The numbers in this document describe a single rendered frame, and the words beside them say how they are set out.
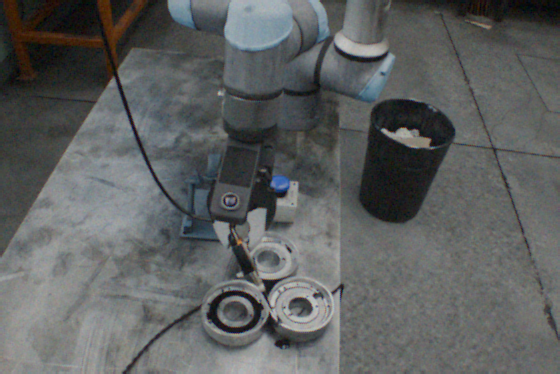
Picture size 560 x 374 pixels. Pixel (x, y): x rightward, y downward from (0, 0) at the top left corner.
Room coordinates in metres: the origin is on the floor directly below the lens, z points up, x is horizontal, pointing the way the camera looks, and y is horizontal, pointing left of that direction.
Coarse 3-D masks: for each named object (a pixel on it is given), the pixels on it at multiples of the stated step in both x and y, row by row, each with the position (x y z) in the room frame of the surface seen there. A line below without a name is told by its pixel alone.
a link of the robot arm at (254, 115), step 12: (228, 96) 0.52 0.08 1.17; (228, 108) 0.52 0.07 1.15; (240, 108) 0.51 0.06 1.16; (252, 108) 0.51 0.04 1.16; (264, 108) 0.52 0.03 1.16; (276, 108) 0.53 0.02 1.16; (228, 120) 0.52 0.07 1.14; (240, 120) 0.51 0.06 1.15; (252, 120) 0.51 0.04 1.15; (264, 120) 0.51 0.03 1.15; (276, 120) 0.53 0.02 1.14
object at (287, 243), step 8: (272, 232) 0.61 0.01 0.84; (264, 240) 0.60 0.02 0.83; (272, 240) 0.61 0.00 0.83; (280, 240) 0.61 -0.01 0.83; (288, 240) 0.60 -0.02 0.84; (264, 248) 0.58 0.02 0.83; (272, 248) 0.59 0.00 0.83; (288, 248) 0.59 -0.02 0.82; (296, 248) 0.58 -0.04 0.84; (256, 256) 0.56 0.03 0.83; (264, 256) 0.58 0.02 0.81; (272, 256) 0.58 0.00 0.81; (280, 256) 0.57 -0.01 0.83; (296, 256) 0.57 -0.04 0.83; (280, 264) 0.55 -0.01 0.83; (296, 264) 0.55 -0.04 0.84; (240, 272) 0.53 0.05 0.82; (264, 272) 0.53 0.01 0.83; (272, 272) 0.54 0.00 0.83; (288, 272) 0.53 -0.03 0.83; (296, 272) 0.54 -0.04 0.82; (248, 280) 0.52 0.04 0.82; (264, 280) 0.51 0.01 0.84; (272, 280) 0.51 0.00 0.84; (280, 280) 0.52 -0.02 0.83; (272, 288) 0.52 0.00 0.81
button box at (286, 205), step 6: (294, 186) 0.74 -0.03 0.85; (276, 192) 0.71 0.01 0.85; (282, 192) 0.71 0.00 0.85; (288, 192) 0.72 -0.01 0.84; (294, 192) 0.72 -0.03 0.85; (282, 198) 0.70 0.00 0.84; (288, 198) 0.70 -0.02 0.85; (294, 198) 0.70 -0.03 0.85; (282, 204) 0.68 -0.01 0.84; (288, 204) 0.68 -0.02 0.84; (294, 204) 0.69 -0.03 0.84; (282, 210) 0.68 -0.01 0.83; (288, 210) 0.68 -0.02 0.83; (294, 210) 0.68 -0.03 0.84; (276, 216) 0.68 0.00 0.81; (282, 216) 0.68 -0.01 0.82; (288, 216) 0.68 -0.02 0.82; (282, 222) 0.68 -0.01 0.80; (288, 222) 0.68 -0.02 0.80
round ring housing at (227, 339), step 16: (224, 288) 0.49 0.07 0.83; (240, 288) 0.49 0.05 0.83; (256, 288) 0.49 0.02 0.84; (224, 304) 0.46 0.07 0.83; (240, 304) 0.47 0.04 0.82; (208, 320) 0.43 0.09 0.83; (224, 320) 0.43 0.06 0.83; (224, 336) 0.40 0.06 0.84; (240, 336) 0.40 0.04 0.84; (256, 336) 0.41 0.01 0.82
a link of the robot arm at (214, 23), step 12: (168, 0) 0.68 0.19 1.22; (180, 0) 0.67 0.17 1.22; (192, 0) 0.67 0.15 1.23; (204, 0) 0.66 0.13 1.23; (216, 0) 0.66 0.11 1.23; (228, 0) 0.66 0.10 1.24; (180, 12) 0.67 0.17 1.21; (192, 12) 0.66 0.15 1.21; (204, 12) 0.66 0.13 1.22; (216, 12) 0.65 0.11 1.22; (192, 24) 0.67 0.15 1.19; (204, 24) 0.66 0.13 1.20; (216, 24) 0.65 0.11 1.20
